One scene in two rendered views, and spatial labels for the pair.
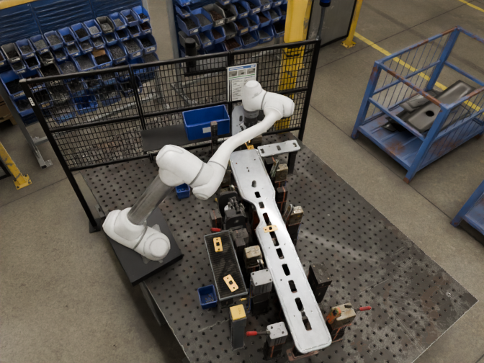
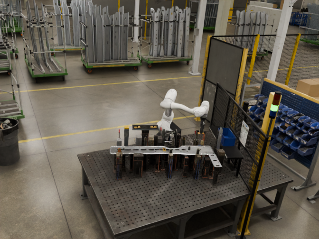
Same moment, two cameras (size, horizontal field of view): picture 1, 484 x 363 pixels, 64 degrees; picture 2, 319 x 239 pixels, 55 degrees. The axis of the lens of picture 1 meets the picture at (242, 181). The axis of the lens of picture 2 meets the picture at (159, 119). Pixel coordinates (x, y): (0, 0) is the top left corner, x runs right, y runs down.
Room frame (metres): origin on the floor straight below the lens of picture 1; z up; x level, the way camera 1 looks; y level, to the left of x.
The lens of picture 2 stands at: (1.64, -3.66, 3.08)
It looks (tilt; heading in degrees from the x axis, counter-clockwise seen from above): 25 degrees down; 98
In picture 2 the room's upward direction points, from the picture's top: 5 degrees clockwise
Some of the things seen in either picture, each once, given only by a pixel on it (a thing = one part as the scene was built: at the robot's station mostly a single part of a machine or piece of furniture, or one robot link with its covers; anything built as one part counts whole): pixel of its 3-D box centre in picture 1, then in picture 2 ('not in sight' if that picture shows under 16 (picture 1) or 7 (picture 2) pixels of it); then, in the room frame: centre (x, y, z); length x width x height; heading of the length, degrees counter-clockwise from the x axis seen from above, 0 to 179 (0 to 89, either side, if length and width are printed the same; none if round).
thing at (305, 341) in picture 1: (272, 231); (162, 150); (1.24, -0.19, 1.00); 1.38 x 0.22 x 0.02; 17
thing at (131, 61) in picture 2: not in sight; (111, 43); (-1.60, 6.42, 0.88); 1.91 x 1.00 x 1.76; 33
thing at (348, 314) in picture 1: (336, 323); (119, 165); (0.75, -0.52, 0.88); 0.15 x 0.11 x 0.36; 107
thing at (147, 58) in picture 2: not in sight; (165, 40); (0.05, 7.88, 0.88); 1.91 x 1.01 x 1.76; 38
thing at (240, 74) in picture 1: (241, 82); (244, 133); (2.26, 0.02, 1.30); 0.23 x 0.02 x 0.31; 107
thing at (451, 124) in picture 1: (433, 103); not in sight; (3.13, -1.89, 0.47); 1.20 x 0.80 x 0.95; 125
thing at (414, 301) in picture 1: (248, 219); (183, 167); (1.53, -0.05, 0.68); 2.56 x 1.61 x 0.04; 36
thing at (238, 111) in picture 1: (240, 125); (219, 139); (1.96, 0.02, 1.17); 0.12 x 0.01 x 0.34; 107
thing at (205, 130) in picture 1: (206, 122); (226, 136); (2.06, 0.26, 1.10); 0.30 x 0.17 x 0.13; 107
